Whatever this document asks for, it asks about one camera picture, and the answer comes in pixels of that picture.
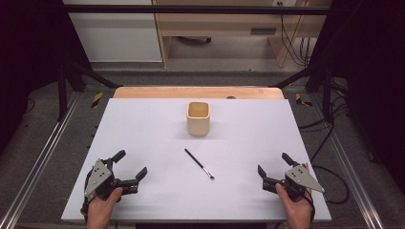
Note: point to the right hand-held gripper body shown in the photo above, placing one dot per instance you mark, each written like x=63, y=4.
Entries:
x=301, y=178

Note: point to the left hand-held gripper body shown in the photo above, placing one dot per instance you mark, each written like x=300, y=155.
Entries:
x=98, y=176

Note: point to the black pen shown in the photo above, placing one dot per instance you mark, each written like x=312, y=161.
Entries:
x=197, y=162

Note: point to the beige square cup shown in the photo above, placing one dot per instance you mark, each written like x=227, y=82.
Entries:
x=198, y=125

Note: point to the person's right hand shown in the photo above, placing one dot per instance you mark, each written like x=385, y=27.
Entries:
x=299, y=213

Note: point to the person's left hand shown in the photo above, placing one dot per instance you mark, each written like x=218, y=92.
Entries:
x=100, y=213

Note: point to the white board sheet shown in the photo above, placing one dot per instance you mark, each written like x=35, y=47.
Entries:
x=159, y=133

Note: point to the yellow black tape strip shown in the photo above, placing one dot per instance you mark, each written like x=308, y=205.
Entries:
x=301, y=101
x=97, y=99

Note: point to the wooden table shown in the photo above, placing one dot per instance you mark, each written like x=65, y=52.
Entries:
x=178, y=92

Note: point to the black curtain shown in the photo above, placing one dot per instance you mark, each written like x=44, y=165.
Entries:
x=28, y=47
x=372, y=79

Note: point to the white cabinet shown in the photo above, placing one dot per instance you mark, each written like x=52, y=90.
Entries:
x=117, y=38

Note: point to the dark chair base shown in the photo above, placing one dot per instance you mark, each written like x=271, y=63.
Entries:
x=197, y=40

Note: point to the light wooden desk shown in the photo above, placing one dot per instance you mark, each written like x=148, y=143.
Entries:
x=223, y=22

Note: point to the aluminium floor rail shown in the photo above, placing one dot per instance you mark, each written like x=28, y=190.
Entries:
x=38, y=159
x=350, y=165

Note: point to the black metal frame stand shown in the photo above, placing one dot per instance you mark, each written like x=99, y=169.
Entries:
x=327, y=92
x=62, y=92

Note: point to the black horizontal frame bar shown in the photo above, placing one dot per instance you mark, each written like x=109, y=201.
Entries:
x=191, y=9

